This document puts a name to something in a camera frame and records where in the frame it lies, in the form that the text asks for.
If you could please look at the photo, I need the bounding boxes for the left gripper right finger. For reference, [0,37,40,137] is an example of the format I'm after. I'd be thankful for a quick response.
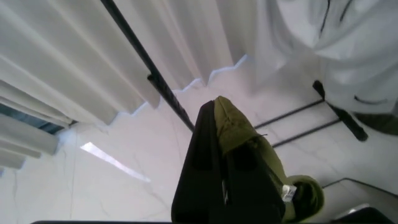
[221,145,287,222]

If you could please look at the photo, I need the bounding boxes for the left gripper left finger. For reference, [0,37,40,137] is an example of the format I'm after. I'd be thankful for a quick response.
[170,100,225,222]

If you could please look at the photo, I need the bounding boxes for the green garment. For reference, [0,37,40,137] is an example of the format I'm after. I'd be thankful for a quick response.
[213,95,325,222]

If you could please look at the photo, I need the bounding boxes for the pale grey shorts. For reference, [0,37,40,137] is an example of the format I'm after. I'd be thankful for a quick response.
[248,0,398,115]

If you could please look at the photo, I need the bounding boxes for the black clothes rack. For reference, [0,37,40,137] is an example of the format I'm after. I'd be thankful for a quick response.
[99,0,369,149]

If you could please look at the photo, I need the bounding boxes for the white curtain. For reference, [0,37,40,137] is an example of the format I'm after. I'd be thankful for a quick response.
[0,0,265,126]
[0,113,60,170]

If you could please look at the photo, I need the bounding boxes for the window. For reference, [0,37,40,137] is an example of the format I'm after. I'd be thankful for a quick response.
[0,102,78,136]

